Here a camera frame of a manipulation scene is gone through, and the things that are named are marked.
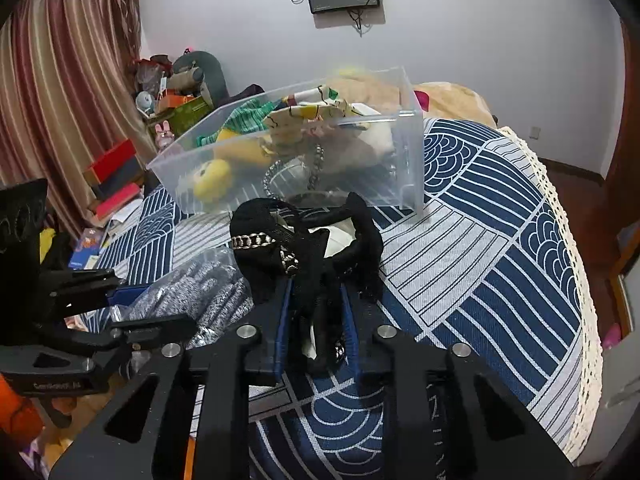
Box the wall power outlet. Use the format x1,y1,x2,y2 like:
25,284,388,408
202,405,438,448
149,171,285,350
529,127,541,140

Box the left hand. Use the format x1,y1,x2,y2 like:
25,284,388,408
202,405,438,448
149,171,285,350
0,377,70,450

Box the green cardboard box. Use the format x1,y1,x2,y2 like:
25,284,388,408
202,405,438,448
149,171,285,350
146,96,214,138

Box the green striped cloth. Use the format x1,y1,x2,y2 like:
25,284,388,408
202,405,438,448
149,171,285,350
196,98,286,148

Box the floral patterned cloth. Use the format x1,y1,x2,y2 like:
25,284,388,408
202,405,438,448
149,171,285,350
262,84,363,129

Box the black knit hat with chain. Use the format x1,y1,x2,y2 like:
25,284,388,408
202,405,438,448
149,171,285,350
230,193,383,380

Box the bagged grey knit gloves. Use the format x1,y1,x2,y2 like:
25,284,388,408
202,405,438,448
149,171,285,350
111,246,254,350

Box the pink rabbit toy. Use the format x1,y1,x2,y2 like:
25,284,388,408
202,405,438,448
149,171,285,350
154,120,175,152

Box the blue white patterned bedspread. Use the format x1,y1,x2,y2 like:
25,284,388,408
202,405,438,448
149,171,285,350
81,116,604,480

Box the black white braided bracelet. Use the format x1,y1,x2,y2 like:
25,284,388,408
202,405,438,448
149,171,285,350
261,144,327,201

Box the yellow round plush toy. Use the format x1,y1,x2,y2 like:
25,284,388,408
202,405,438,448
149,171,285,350
193,158,233,203

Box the striped red beige curtain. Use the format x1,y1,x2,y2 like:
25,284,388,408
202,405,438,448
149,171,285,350
1,0,156,236

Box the grey green dinosaur plush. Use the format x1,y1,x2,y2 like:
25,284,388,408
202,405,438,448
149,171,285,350
167,51,229,108

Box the beige plush blanket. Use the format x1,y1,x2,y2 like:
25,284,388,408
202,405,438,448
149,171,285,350
326,73,497,129

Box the red box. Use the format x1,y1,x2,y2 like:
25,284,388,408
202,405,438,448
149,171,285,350
82,139,136,186

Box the clear plastic storage box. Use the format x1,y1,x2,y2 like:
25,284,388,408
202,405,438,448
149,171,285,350
149,67,424,214

